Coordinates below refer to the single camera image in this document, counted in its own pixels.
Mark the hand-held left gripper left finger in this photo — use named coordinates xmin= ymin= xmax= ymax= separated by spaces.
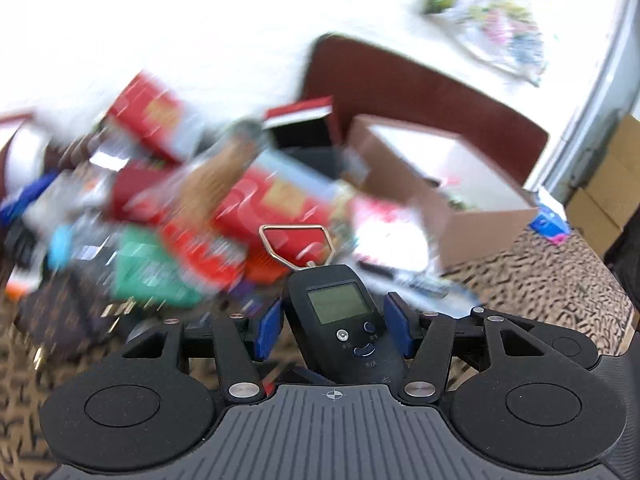
xmin=120 ymin=296 xmax=286 ymax=405

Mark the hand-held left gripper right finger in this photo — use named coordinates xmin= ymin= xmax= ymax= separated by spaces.
xmin=384 ymin=291 xmax=546 ymax=406

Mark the black digital scale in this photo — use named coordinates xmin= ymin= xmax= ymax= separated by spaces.
xmin=260 ymin=224 xmax=411 ymax=386

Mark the blue and white packet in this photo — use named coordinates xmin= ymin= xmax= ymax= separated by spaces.
xmin=529 ymin=204 xmax=572 ymax=245

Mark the pink cardboard box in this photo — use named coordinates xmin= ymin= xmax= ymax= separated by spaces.
xmin=345 ymin=115 xmax=541 ymax=271

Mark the long blue white packet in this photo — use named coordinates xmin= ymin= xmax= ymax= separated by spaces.
xmin=400 ymin=272 xmax=481 ymax=306

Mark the black pen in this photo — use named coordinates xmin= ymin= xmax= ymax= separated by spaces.
xmin=357 ymin=260 xmax=396 ymax=278

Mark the leopard print cloth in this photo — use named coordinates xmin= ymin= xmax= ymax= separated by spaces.
xmin=0 ymin=225 xmax=636 ymax=480

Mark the red snack packet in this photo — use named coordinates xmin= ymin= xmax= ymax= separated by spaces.
xmin=160 ymin=220 xmax=246 ymax=291

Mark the white and pink packet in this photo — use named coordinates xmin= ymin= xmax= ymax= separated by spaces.
xmin=350 ymin=195 xmax=436 ymax=271

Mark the dark cloth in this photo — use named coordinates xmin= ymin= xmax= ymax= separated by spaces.
xmin=602 ymin=220 xmax=640 ymax=271

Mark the red and yellow box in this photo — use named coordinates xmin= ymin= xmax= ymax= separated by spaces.
xmin=215 ymin=165 xmax=351 ymax=261

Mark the green packet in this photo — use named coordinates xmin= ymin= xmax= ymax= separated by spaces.
xmin=112 ymin=232 xmax=211 ymax=308

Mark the brown cork item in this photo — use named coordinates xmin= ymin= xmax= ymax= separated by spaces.
xmin=175 ymin=135 xmax=261 ymax=231

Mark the brown cardboard carton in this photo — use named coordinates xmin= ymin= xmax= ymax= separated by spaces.
xmin=565 ymin=115 xmax=640 ymax=261

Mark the dark red box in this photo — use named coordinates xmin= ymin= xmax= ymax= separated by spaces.
xmin=110 ymin=160 xmax=186 ymax=226

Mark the dark patterned pouch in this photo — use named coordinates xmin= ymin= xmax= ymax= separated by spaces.
xmin=20 ymin=270 xmax=131 ymax=361

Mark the red lidded box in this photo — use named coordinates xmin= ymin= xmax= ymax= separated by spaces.
xmin=262 ymin=96 xmax=343 ymax=153

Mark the cyan plastic item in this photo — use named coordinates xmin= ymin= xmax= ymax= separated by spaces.
xmin=47 ymin=225 xmax=73 ymax=271

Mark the brown wooden board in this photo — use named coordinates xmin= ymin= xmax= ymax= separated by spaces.
xmin=300 ymin=35 xmax=550 ymax=188

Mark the large red box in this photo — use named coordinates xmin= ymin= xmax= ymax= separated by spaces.
xmin=107 ymin=72 xmax=206 ymax=163

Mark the blue item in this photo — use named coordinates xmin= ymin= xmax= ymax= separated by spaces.
xmin=0 ymin=175 xmax=56 ymax=231

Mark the white roll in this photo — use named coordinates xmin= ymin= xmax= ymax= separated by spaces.
xmin=5 ymin=120 xmax=56 ymax=196

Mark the floral plastic bag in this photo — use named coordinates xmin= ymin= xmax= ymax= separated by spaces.
xmin=420 ymin=0 xmax=548 ymax=88

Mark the grey metal frame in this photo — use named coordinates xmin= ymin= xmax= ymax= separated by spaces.
xmin=525 ymin=0 xmax=640 ymax=196

